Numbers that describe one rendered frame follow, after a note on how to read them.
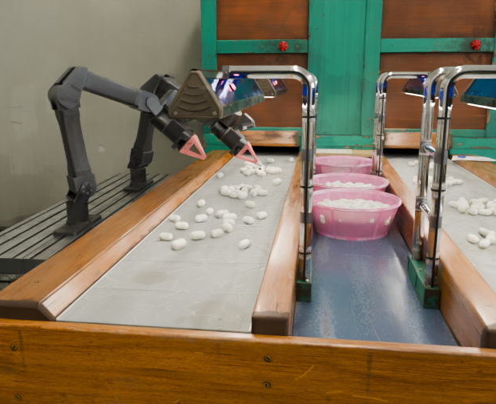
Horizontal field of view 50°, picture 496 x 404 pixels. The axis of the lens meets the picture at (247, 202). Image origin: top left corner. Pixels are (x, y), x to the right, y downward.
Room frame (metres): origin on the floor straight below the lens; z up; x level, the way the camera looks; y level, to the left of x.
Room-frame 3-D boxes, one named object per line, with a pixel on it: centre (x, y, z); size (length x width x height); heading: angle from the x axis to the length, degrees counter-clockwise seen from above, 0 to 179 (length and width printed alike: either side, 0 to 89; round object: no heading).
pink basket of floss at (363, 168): (2.19, -0.39, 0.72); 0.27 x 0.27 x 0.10
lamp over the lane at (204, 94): (1.09, 0.04, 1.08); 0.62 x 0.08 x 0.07; 172
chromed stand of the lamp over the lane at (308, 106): (1.08, -0.04, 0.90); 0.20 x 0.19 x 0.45; 172
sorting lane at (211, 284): (1.63, 0.03, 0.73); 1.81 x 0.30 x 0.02; 172
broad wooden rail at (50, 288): (1.66, 0.23, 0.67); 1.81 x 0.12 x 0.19; 172
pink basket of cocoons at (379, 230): (1.47, -0.30, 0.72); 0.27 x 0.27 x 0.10
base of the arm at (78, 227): (1.54, 0.50, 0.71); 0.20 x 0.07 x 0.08; 174
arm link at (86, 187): (1.54, 0.50, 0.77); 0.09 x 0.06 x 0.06; 36
